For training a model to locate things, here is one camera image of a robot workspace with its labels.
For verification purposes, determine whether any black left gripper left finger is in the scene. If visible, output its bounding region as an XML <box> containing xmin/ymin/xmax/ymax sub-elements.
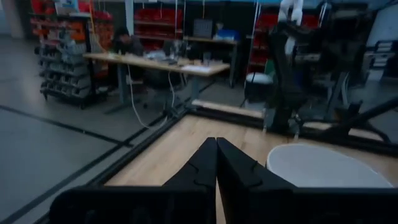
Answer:
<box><xmin>162</xmin><ymin>137</ymin><xmax>218</xmax><ymax>191</ymax></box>

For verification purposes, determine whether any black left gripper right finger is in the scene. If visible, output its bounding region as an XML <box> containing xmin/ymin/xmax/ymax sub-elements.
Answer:
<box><xmin>216</xmin><ymin>137</ymin><xmax>298</xmax><ymax>224</ymax></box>

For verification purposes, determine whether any large white ribbed bowl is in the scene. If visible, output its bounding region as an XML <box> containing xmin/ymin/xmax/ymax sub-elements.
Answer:
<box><xmin>266</xmin><ymin>143</ymin><xmax>394</xmax><ymax>189</ymax></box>

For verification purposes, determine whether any black bin with white lid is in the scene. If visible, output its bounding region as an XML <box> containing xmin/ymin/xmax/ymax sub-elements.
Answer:
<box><xmin>243</xmin><ymin>72</ymin><xmax>275</xmax><ymax>105</ymax></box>

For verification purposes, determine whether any wooden desk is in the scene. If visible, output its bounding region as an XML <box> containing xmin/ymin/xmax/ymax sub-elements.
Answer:
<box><xmin>82</xmin><ymin>52</ymin><xmax>231</xmax><ymax>114</ymax></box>

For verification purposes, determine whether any dark monitor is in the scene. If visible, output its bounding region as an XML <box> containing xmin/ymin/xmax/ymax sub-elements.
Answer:
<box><xmin>192</xmin><ymin>19</ymin><xmax>214</xmax><ymax>39</ymax></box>

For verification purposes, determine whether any person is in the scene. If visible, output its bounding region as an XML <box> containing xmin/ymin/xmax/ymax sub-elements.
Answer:
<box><xmin>110</xmin><ymin>27</ymin><xmax>145</xmax><ymax>57</ymax></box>

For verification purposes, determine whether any red bin shelf rack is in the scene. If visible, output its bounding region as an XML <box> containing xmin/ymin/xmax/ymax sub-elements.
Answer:
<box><xmin>133</xmin><ymin>7</ymin><xmax>185</xmax><ymax>52</ymax></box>

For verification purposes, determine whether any white hanging fixture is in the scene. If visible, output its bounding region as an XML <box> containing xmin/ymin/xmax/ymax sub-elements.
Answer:
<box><xmin>277</xmin><ymin>0</ymin><xmax>305</xmax><ymax>57</ymax></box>

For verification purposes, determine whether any grey parts bin cart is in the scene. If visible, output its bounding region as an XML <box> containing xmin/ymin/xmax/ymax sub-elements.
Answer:
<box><xmin>33</xmin><ymin>12</ymin><xmax>96</xmax><ymax>110</ymax></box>

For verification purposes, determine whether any black frame strut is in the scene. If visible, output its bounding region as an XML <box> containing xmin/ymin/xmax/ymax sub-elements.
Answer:
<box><xmin>322</xmin><ymin>96</ymin><xmax>398</xmax><ymax>147</ymax></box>

